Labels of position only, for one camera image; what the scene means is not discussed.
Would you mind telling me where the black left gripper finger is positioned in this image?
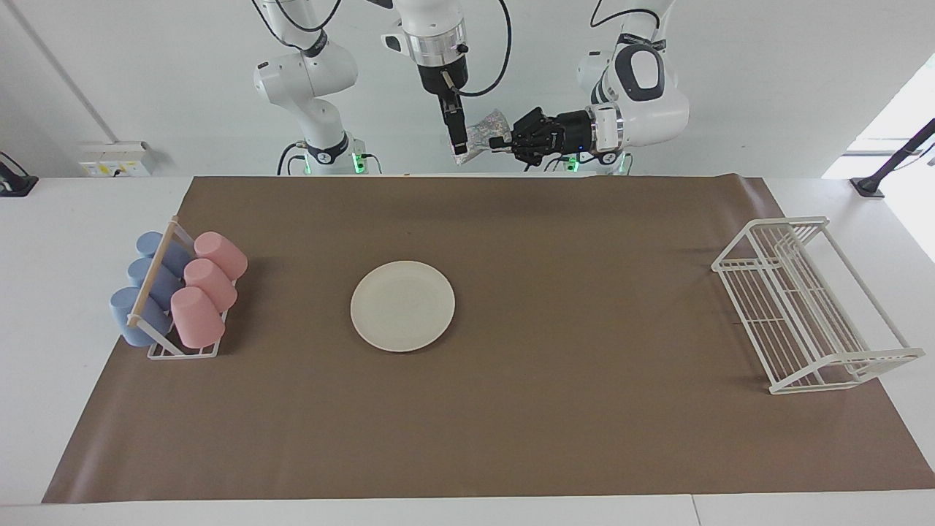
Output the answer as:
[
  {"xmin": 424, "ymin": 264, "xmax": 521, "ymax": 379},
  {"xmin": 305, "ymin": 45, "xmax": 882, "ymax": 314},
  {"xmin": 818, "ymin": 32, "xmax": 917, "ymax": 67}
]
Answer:
[
  {"xmin": 511, "ymin": 107, "xmax": 545, "ymax": 138},
  {"xmin": 488, "ymin": 131, "xmax": 528, "ymax": 156}
]

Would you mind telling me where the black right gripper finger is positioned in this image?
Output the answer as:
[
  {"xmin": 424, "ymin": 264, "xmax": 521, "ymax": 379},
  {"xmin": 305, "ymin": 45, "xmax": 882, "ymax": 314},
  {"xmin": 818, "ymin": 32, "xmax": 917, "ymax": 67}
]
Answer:
[
  {"xmin": 440, "ymin": 94, "xmax": 465, "ymax": 154},
  {"xmin": 451, "ymin": 88, "xmax": 469, "ymax": 153}
]

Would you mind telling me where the silver mesh scouring sponge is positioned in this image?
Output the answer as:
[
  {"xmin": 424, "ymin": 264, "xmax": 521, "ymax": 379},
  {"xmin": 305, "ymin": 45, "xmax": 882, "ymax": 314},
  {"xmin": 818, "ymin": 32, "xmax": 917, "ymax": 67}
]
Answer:
[{"xmin": 453, "ymin": 110, "xmax": 512, "ymax": 166}]

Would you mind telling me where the round cream plate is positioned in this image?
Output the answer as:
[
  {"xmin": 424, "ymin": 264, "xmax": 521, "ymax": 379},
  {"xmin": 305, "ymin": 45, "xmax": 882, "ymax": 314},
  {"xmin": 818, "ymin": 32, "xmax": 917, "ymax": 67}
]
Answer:
[{"xmin": 350, "ymin": 261, "xmax": 456, "ymax": 354}]

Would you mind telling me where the pink plastic cup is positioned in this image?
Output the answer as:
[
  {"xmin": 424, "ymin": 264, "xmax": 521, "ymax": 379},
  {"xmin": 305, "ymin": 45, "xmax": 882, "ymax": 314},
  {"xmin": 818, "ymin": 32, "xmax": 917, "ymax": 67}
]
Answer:
[
  {"xmin": 170, "ymin": 286, "xmax": 226, "ymax": 349},
  {"xmin": 183, "ymin": 258, "xmax": 238, "ymax": 311},
  {"xmin": 194, "ymin": 232, "xmax": 249, "ymax": 282}
]

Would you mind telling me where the brown paper table mat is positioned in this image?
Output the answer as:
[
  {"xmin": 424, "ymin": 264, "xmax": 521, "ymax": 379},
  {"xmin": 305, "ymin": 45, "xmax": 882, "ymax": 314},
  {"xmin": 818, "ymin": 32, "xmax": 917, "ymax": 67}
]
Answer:
[{"xmin": 42, "ymin": 174, "xmax": 935, "ymax": 505}]

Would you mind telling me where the black angled stand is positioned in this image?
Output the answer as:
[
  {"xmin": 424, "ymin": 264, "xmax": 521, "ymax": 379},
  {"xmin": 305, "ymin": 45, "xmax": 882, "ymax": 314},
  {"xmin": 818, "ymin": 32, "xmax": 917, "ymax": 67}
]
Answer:
[{"xmin": 850, "ymin": 118, "xmax": 935, "ymax": 199}]

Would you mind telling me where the blue plastic cup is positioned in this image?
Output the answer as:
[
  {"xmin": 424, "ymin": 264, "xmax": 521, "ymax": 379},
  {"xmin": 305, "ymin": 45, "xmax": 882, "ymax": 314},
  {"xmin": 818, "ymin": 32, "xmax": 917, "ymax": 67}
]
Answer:
[
  {"xmin": 136, "ymin": 232, "xmax": 192, "ymax": 275},
  {"xmin": 110, "ymin": 287, "xmax": 172, "ymax": 348},
  {"xmin": 127, "ymin": 257, "xmax": 183, "ymax": 308}
]

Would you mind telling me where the white cup rack wooden bar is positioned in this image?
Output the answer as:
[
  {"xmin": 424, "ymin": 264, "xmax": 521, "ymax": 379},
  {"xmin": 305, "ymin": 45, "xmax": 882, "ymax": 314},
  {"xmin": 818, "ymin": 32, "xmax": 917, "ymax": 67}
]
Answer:
[{"xmin": 126, "ymin": 216, "xmax": 238, "ymax": 360}]

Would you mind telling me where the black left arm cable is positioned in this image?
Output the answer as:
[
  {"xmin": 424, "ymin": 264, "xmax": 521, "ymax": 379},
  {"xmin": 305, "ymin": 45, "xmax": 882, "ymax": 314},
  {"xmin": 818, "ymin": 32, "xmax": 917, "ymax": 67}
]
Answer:
[{"xmin": 590, "ymin": 0, "xmax": 662, "ymax": 31}]

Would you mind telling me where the white wall outlet box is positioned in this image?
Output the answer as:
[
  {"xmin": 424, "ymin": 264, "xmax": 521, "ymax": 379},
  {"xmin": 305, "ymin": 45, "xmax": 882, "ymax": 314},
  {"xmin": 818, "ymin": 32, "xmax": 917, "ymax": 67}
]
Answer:
[{"xmin": 77, "ymin": 141, "xmax": 156, "ymax": 178}]

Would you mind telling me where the white wire dish rack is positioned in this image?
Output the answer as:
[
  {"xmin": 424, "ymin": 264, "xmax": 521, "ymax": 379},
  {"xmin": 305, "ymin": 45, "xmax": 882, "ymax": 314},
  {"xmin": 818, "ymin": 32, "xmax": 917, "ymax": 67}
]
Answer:
[{"xmin": 711, "ymin": 216, "xmax": 926, "ymax": 395}]

